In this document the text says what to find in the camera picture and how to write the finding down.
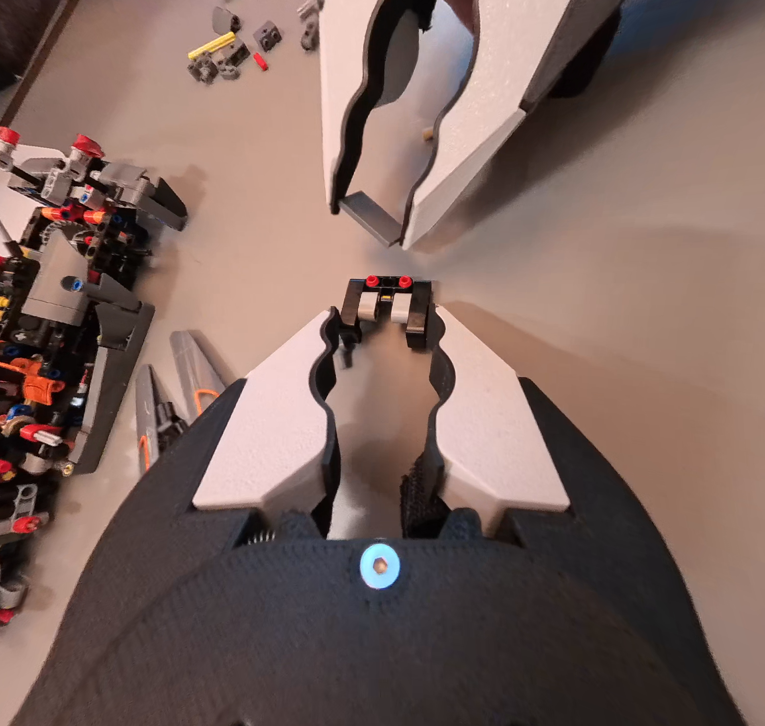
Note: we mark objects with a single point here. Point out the grey pointed lego panel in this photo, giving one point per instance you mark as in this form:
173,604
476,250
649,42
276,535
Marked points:
146,403
191,361

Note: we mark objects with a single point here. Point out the black lego frame red pins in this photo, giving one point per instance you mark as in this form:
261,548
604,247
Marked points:
418,314

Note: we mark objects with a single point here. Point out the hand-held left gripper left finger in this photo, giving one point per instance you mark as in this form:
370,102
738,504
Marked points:
263,433

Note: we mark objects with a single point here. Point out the dark grey lego panel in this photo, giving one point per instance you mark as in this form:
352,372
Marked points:
370,215

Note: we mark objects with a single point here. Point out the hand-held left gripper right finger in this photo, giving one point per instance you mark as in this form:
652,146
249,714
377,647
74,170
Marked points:
496,433

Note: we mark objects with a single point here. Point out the pile of loose lego pieces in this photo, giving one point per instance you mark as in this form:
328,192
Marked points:
268,36

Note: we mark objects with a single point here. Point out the lego car model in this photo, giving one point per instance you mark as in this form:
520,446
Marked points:
60,296

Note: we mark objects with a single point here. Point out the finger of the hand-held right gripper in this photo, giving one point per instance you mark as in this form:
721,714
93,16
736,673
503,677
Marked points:
514,39
349,39

